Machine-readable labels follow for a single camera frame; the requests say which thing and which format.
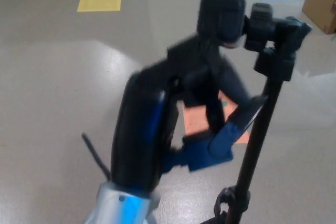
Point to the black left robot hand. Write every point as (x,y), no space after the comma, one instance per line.
(139,129)

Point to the black extendable phone stand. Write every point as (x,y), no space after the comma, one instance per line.
(223,19)

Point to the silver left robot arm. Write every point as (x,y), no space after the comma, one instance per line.
(118,205)

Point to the orange paper sheet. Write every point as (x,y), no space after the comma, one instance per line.
(195,121)

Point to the small green sticker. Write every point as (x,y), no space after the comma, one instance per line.
(224,103)

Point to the brown cardboard box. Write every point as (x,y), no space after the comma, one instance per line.
(321,9)

